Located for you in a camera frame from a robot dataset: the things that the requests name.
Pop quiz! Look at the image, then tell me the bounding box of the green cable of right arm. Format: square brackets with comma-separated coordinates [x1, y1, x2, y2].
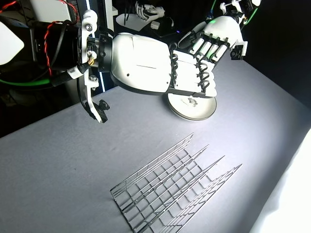
[0, 77, 53, 87]

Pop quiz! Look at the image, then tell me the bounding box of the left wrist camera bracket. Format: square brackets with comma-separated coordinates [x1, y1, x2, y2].
[230, 41, 248, 61]

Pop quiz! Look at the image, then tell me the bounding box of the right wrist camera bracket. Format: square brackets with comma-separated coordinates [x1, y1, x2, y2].
[77, 9, 110, 124]

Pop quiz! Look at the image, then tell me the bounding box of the green cable of left arm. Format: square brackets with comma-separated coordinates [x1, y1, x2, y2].
[242, 7, 259, 27]

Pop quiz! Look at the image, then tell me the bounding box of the silver wire plate rack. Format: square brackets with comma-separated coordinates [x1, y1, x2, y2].
[109, 133, 243, 233]

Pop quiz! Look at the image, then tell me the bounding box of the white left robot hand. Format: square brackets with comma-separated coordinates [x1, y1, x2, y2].
[178, 15, 244, 65]

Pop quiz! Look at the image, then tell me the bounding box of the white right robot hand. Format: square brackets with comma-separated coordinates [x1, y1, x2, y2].
[110, 33, 218, 99]

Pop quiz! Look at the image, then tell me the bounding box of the black device with blue light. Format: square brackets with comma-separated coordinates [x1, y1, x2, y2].
[155, 16, 186, 39]

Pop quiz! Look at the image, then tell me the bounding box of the green cable of arm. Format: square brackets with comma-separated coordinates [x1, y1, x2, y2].
[0, 77, 53, 87]
[242, 7, 259, 27]

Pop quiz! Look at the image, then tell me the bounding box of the red black twisted wire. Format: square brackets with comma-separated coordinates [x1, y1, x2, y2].
[44, 0, 81, 76]

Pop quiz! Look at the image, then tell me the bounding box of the white skeleton hand model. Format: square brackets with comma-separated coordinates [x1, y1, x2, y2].
[116, 0, 166, 32]

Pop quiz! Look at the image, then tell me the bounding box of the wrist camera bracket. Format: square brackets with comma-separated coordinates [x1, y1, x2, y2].
[230, 41, 248, 61]
[77, 9, 110, 124]

